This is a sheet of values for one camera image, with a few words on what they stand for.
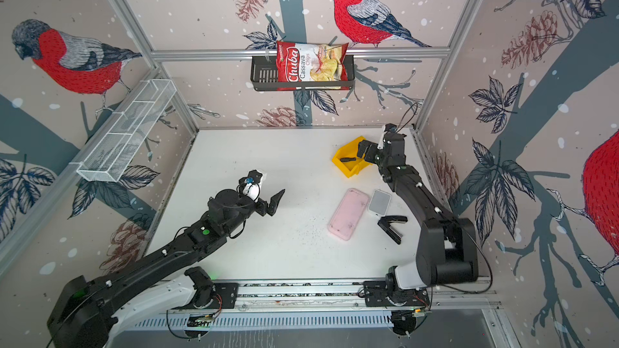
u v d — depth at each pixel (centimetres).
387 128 78
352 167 98
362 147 83
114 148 73
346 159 109
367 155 79
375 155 77
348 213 91
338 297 75
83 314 39
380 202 93
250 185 63
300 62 88
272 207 69
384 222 87
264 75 95
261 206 67
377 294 73
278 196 71
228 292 74
